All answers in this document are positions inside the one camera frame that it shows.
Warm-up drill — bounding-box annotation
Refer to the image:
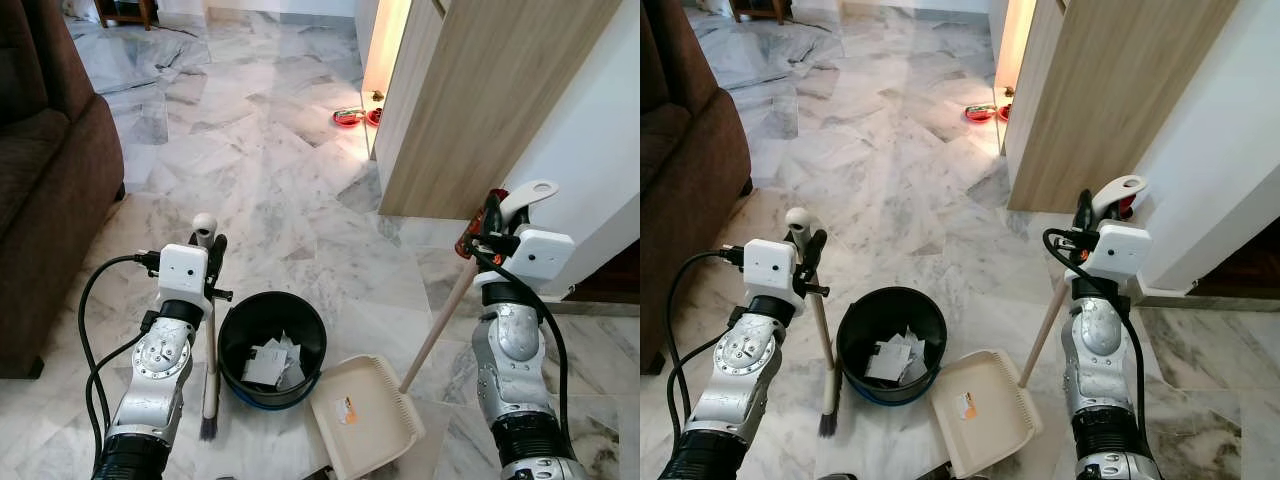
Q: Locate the light wooden cabinet panel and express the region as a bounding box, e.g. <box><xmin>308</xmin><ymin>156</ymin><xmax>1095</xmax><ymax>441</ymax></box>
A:
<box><xmin>372</xmin><ymin>0</ymin><xmax>626</xmax><ymax>221</ymax></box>
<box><xmin>1003</xmin><ymin>0</ymin><xmax>1241</xmax><ymax>213</ymax></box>

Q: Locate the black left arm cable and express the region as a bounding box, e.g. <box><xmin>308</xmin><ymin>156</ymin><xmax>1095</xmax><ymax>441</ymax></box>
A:
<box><xmin>665</xmin><ymin>248</ymin><xmax>746</xmax><ymax>441</ymax></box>
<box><xmin>78</xmin><ymin>253</ymin><xmax>161</xmax><ymax>451</ymax></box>

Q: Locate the black round bucket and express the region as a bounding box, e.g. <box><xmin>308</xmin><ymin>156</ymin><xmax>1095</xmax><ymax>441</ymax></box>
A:
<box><xmin>217</xmin><ymin>291</ymin><xmax>328</xmax><ymax>411</ymax></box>
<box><xmin>836</xmin><ymin>287</ymin><xmax>949</xmax><ymax>406</ymax></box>

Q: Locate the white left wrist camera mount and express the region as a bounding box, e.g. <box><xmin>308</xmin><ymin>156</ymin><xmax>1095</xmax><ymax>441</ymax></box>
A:
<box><xmin>742</xmin><ymin>238</ymin><xmax>804</xmax><ymax>316</ymax></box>
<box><xmin>158</xmin><ymin>243</ymin><xmax>211</xmax><ymax>311</ymax></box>

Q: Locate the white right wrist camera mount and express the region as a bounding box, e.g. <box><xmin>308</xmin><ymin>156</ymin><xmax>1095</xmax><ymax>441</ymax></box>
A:
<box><xmin>1065</xmin><ymin>222</ymin><xmax>1151</xmax><ymax>286</ymax></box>
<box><xmin>478</xmin><ymin>228</ymin><xmax>576</xmax><ymax>293</ymax></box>

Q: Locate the white crumpled paper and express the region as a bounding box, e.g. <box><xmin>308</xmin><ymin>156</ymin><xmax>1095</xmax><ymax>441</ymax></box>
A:
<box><xmin>865</xmin><ymin>328</ymin><xmax>926</xmax><ymax>386</ymax></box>
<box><xmin>242</xmin><ymin>332</ymin><xmax>306</xmax><ymax>391</ymax></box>

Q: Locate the wooden broom with white knob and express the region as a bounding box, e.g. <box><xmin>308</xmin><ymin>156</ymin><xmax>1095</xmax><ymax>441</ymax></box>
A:
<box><xmin>192</xmin><ymin>213</ymin><xmax>223</xmax><ymax>443</ymax></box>
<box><xmin>785</xmin><ymin>207</ymin><xmax>843</xmax><ymax>439</ymax></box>

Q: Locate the dark wooden staircase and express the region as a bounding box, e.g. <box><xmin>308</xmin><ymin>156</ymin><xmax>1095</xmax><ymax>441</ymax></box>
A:
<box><xmin>565</xmin><ymin>240</ymin><xmax>641</xmax><ymax>306</ymax></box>
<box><xmin>1190</xmin><ymin>235</ymin><xmax>1280</xmax><ymax>299</ymax></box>

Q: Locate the small wooden table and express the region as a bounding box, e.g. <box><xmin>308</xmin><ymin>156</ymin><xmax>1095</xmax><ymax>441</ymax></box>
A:
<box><xmin>728</xmin><ymin>0</ymin><xmax>791</xmax><ymax>25</ymax></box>
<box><xmin>95</xmin><ymin>0</ymin><xmax>159</xmax><ymax>31</ymax></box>

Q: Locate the beige dustpan with wooden handle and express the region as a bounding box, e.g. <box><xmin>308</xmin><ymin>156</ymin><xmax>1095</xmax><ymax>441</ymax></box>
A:
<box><xmin>308</xmin><ymin>180</ymin><xmax>561</xmax><ymax>479</ymax></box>
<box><xmin>928</xmin><ymin>175</ymin><xmax>1149</xmax><ymax>479</ymax></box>

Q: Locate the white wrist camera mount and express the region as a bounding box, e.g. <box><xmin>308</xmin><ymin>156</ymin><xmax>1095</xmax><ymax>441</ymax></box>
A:
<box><xmin>158</xmin><ymin>243</ymin><xmax>211</xmax><ymax>311</ymax></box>
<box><xmin>742</xmin><ymin>238</ymin><xmax>804</xmax><ymax>316</ymax></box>
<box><xmin>478</xmin><ymin>228</ymin><xmax>576</xmax><ymax>293</ymax></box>
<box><xmin>1065</xmin><ymin>222</ymin><xmax>1151</xmax><ymax>286</ymax></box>

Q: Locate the dark brown sofa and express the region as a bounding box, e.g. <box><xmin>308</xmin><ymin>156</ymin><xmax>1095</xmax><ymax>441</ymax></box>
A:
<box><xmin>640</xmin><ymin>0</ymin><xmax>753</xmax><ymax>376</ymax></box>
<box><xmin>0</xmin><ymin>0</ymin><xmax>126</xmax><ymax>379</ymax></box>

